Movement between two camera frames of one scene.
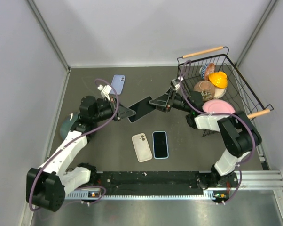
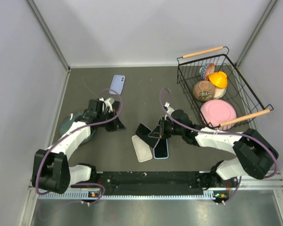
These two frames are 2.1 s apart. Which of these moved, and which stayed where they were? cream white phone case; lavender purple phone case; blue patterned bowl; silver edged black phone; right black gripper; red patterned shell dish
Moved: silver edged black phone; right black gripper
Stayed: cream white phone case; lavender purple phone case; red patterned shell dish; blue patterned bowl
